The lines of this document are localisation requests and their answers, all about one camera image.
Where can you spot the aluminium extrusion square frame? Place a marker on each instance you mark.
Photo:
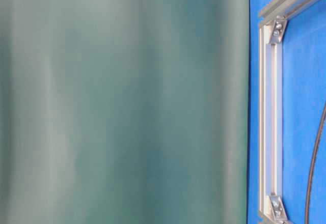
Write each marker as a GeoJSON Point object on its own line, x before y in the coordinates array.
{"type": "Point", "coordinates": [272, 27]}

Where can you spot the green backdrop curtain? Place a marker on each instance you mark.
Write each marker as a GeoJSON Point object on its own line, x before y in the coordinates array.
{"type": "Point", "coordinates": [124, 111]}

